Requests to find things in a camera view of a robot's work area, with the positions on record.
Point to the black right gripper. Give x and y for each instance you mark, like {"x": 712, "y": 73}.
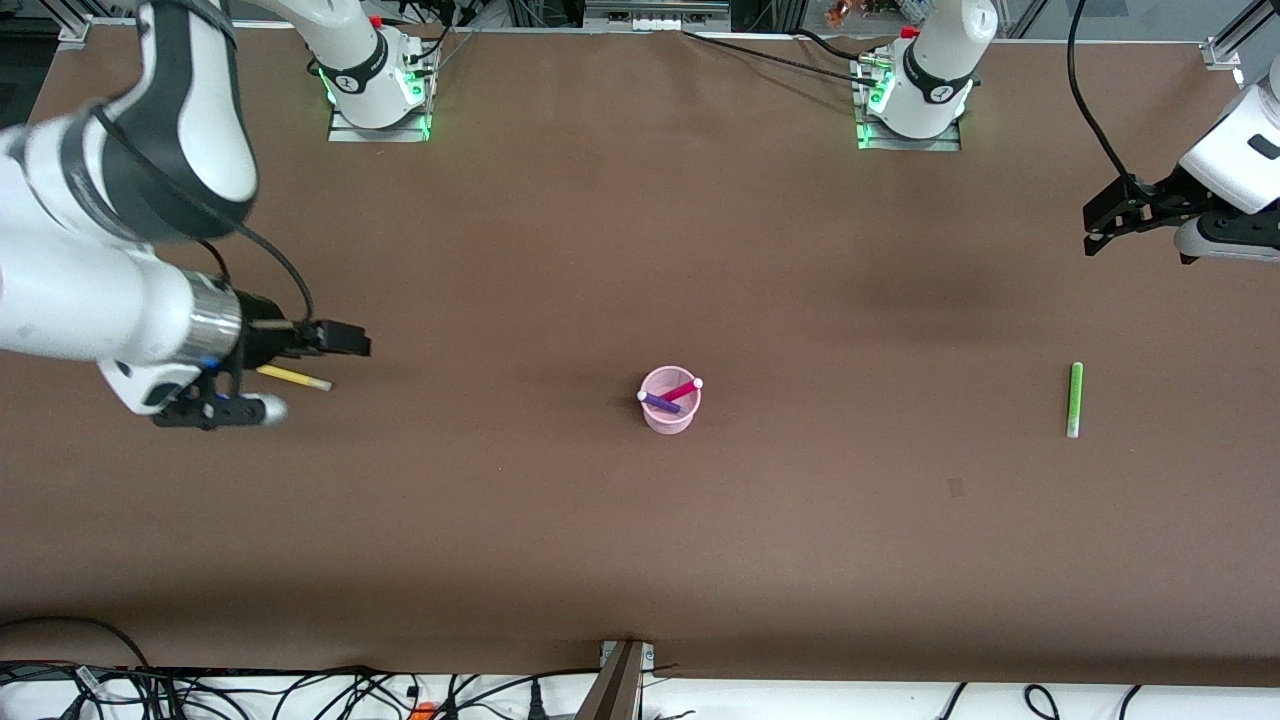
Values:
{"x": 264, "y": 338}

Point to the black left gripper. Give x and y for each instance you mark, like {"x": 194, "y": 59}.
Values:
{"x": 1158, "y": 194}

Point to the purple highlighter pen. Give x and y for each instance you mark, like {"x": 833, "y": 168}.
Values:
{"x": 660, "y": 403}

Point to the pink highlighter pen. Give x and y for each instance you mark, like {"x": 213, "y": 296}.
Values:
{"x": 683, "y": 390}

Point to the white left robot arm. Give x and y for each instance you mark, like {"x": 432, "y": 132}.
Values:
{"x": 940, "y": 60}

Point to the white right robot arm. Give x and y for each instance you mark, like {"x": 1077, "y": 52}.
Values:
{"x": 80, "y": 300}

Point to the pink mesh pen holder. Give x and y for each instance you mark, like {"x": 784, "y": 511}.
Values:
{"x": 670, "y": 422}

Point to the yellow highlighter pen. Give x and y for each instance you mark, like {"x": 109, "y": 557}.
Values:
{"x": 300, "y": 379}

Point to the green highlighter pen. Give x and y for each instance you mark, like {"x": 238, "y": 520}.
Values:
{"x": 1075, "y": 400}

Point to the orange plug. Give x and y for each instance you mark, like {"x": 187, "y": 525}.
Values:
{"x": 422, "y": 712}

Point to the aluminium corner bracket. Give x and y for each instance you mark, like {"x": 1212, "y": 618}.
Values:
{"x": 1222, "y": 50}
{"x": 75, "y": 30}

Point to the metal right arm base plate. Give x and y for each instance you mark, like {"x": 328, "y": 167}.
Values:
{"x": 380, "y": 134}

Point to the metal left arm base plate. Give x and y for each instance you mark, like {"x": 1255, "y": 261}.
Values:
{"x": 910, "y": 145}

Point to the metal table edge bracket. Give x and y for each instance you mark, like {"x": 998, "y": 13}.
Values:
{"x": 615, "y": 690}

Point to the aluminium frame rail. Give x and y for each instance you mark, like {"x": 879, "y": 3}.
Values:
{"x": 655, "y": 15}

